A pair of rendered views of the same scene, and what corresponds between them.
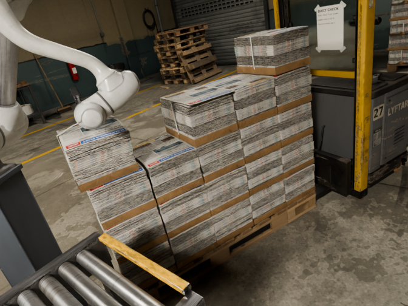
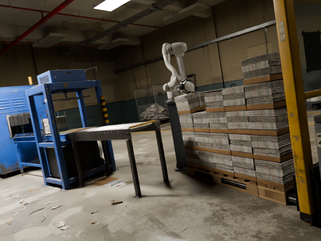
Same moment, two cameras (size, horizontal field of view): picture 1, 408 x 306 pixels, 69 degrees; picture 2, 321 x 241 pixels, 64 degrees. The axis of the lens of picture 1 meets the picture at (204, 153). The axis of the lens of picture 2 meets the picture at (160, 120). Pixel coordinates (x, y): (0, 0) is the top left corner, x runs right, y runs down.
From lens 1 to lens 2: 2.96 m
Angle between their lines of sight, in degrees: 86
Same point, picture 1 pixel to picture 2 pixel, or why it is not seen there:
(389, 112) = not seen: outside the picture
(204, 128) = (209, 104)
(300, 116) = (265, 118)
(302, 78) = (263, 90)
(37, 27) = not seen: outside the picture
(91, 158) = (179, 103)
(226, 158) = (219, 124)
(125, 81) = (173, 78)
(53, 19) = not seen: outside the picture
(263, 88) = (236, 91)
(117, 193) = (184, 119)
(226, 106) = (219, 96)
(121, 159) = (186, 106)
